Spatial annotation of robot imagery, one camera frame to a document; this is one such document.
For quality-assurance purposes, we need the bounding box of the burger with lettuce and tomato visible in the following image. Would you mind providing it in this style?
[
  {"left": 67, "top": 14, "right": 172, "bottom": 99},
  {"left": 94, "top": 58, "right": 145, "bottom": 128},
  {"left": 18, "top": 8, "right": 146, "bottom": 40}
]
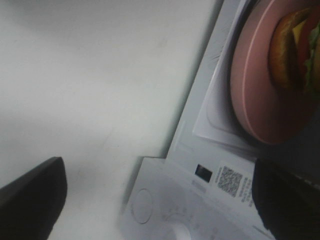
[{"left": 268, "top": 5, "right": 320, "bottom": 97}]

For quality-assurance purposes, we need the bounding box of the round white door button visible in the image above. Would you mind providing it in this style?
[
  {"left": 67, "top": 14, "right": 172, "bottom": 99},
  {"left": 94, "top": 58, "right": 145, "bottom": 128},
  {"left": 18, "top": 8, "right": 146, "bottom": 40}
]
[{"left": 131, "top": 188, "right": 153, "bottom": 224}]

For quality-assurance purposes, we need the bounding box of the pink round plate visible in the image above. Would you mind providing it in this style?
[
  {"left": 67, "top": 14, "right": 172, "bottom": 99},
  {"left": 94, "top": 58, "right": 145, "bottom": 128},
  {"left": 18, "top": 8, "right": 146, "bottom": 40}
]
[{"left": 230, "top": 0, "right": 319, "bottom": 144}]

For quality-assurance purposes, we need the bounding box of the white timer knob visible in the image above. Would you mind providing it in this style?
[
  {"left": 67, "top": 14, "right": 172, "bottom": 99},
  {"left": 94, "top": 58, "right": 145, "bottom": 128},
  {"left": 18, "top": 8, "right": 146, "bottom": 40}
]
[{"left": 166, "top": 222, "right": 192, "bottom": 240}]

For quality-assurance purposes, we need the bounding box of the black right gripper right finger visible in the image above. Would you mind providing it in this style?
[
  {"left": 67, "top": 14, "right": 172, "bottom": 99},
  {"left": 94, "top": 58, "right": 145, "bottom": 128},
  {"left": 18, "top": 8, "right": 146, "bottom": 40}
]
[{"left": 252, "top": 159, "right": 320, "bottom": 240}]

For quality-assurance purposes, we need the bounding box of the white microwave oven body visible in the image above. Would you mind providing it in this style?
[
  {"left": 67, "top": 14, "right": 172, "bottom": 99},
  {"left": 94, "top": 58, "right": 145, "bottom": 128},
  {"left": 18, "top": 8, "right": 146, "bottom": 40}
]
[{"left": 119, "top": 0, "right": 320, "bottom": 240}]

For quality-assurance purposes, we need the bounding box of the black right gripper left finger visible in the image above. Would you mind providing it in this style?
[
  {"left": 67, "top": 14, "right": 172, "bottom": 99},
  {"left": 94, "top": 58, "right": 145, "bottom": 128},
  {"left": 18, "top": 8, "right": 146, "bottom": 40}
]
[{"left": 0, "top": 157, "right": 68, "bottom": 240}]

